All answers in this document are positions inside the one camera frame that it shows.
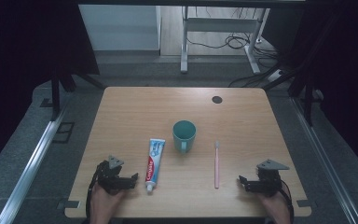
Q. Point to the person's left hand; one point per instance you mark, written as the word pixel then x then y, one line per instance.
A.
pixel 105 205

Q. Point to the pink toothbrush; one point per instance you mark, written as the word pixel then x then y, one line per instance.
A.
pixel 216 165

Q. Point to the aluminium rail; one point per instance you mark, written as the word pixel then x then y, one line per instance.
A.
pixel 326 161
pixel 28 174

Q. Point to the white and red toothpaste tube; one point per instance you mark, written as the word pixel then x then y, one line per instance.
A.
pixel 155 163

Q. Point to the black round table grommet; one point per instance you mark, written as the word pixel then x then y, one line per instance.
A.
pixel 217 99

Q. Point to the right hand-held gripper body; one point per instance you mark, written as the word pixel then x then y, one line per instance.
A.
pixel 268 182

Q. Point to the dark curtain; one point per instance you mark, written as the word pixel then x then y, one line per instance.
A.
pixel 348 77
pixel 15 68

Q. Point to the white panel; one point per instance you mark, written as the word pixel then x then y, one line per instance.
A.
pixel 119 28

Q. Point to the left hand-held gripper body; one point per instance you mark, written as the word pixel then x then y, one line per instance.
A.
pixel 113 179

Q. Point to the teal cup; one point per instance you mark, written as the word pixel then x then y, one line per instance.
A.
pixel 184 134

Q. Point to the black metal stand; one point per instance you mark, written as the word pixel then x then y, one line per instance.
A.
pixel 56 96
pixel 307 99

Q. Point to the white metal desk frame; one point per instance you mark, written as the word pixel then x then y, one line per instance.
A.
pixel 220 25

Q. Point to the white power strip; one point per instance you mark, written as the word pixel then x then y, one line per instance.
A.
pixel 275 75

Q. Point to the black floor socket frame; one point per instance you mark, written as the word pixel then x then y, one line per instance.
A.
pixel 56 137

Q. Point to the person's right hand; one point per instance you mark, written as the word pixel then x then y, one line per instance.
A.
pixel 276 207

